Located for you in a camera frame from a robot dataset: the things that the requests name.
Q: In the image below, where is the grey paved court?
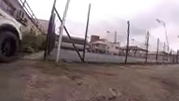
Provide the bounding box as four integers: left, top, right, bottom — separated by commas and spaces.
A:
47, 43, 178, 79

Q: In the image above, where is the pale building with red roof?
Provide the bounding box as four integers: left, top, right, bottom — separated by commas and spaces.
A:
88, 34, 123, 57

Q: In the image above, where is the low long building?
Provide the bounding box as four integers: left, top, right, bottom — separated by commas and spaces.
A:
55, 34, 92, 53

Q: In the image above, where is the tall pale pole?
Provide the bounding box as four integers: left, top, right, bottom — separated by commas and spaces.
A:
54, 0, 73, 64

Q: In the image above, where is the brown dirt road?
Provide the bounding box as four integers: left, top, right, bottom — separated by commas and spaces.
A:
0, 37, 179, 101

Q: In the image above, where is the green bush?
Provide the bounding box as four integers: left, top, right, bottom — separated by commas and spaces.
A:
18, 26, 49, 56

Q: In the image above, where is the wire mesh fence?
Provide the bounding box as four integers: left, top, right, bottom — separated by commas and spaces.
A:
42, 0, 179, 80

